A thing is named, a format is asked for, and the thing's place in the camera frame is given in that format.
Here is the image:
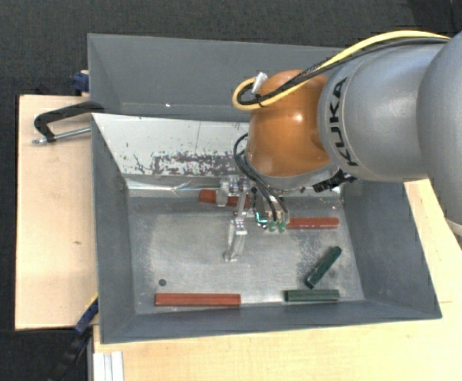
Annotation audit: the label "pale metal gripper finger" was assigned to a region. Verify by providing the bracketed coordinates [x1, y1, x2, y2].
[222, 217, 249, 263]
[215, 177, 241, 208]

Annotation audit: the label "red-brown flat block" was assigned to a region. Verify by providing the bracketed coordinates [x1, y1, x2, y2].
[286, 217, 341, 231]
[154, 292, 242, 309]
[198, 188, 252, 210]

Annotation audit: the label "dark green flat block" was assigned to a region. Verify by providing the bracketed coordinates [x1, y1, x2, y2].
[283, 288, 341, 304]
[305, 245, 343, 291]

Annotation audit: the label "grey metal bin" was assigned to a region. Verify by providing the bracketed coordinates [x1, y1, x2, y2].
[87, 33, 443, 345]

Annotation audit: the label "pale wood flat board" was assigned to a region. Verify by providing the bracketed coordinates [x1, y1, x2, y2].
[14, 94, 99, 331]

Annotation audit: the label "black cylinder on white bracket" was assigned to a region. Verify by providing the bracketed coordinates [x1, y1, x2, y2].
[312, 171, 358, 194]

